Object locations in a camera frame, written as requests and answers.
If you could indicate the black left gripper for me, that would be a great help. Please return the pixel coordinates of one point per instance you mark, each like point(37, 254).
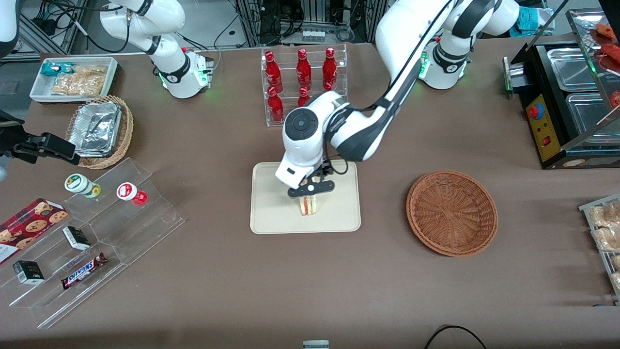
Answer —
point(323, 171)

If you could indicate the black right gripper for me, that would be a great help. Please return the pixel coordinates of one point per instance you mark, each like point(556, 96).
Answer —
point(23, 145)

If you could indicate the triangular sandwich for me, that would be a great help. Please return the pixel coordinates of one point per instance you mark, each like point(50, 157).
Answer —
point(311, 206)

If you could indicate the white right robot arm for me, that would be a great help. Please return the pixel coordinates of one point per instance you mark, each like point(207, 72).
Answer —
point(170, 65)

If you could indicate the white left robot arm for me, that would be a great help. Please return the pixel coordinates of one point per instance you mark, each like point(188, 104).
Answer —
point(402, 53)

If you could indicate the cream plastic tray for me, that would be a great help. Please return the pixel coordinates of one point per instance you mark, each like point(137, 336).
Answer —
point(271, 208)

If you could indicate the oval wicker basket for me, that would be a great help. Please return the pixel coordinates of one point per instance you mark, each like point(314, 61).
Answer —
point(125, 131)

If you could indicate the round brown wicker basket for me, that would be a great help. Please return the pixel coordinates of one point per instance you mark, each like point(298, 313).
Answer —
point(450, 213)

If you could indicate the tray of packaged pastries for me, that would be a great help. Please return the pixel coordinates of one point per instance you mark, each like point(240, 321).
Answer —
point(593, 228)

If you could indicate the green lid dessert cup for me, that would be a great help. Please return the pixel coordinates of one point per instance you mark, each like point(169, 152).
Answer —
point(80, 184)

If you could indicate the stack of foil trays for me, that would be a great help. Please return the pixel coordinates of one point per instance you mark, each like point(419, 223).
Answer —
point(94, 128)

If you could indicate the white rectangular snack bin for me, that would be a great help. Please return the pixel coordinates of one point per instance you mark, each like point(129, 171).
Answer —
point(39, 92)

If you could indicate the clear bag of crackers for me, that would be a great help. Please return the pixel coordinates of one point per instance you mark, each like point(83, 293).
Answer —
point(80, 81)

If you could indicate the red tartan cookie box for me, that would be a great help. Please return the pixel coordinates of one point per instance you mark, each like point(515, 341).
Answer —
point(29, 225)

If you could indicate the teal snack packet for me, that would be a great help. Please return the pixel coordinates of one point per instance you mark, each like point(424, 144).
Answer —
point(53, 69)

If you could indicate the red cola bottle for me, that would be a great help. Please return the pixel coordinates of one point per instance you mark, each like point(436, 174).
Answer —
point(328, 86)
point(303, 97)
point(273, 72)
point(330, 69)
point(275, 107)
point(303, 70)

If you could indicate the red lid dessert cup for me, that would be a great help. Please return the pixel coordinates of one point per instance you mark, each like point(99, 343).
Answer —
point(128, 192)

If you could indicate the small black chocolate box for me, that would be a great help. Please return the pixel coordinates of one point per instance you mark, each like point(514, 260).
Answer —
point(76, 237)
point(28, 272)

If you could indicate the clear acrylic stepped shelf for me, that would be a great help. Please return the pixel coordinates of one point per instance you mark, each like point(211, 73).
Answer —
point(140, 228)

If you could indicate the Snickers chocolate bar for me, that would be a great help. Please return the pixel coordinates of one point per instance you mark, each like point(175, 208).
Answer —
point(83, 271)

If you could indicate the clear acrylic bottle rack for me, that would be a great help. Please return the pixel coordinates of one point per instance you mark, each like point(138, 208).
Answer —
point(290, 48)

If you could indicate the white power strip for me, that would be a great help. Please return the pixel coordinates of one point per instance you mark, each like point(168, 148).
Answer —
point(313, 35)

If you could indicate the grey device edge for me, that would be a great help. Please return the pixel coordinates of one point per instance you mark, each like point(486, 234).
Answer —
point(316, 344)

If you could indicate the black food warmer cabinet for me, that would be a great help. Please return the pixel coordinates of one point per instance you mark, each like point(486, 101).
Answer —
point(540, 126)

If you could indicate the teal plastic bag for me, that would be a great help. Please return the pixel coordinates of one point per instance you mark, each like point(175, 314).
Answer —
point(530, 22)

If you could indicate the steel warmer pan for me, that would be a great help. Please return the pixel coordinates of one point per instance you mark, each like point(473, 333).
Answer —
point(571, 68)
point(588, 114)

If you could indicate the wrapped bread roll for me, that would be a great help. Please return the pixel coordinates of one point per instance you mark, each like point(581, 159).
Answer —
point(608, 239)
point(605, 215)

